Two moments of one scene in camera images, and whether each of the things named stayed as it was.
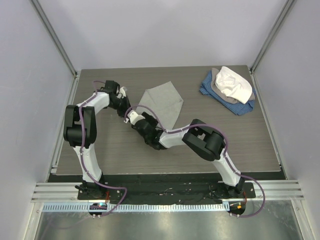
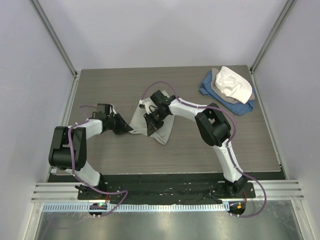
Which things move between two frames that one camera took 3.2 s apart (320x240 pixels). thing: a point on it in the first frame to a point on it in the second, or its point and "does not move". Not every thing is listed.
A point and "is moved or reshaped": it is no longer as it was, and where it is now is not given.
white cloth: (232, 85) does not move
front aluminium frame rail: (274, 189) does not move
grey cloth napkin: (165, 101) is moved or reshaped
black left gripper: (121, 114) to (123, 126)
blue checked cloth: (206, 88) does not move
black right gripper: (150, 119) to (152, 126)
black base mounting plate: (165, 189) does not move
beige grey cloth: (214, 72) does not move
